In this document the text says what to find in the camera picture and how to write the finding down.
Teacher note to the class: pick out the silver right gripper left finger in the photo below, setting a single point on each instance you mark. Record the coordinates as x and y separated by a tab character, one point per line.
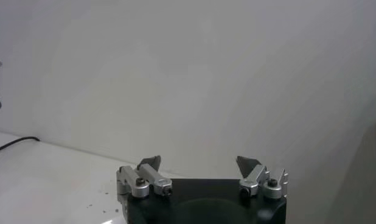
139	185

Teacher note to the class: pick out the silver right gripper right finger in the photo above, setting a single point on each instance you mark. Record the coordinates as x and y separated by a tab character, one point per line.
255	179

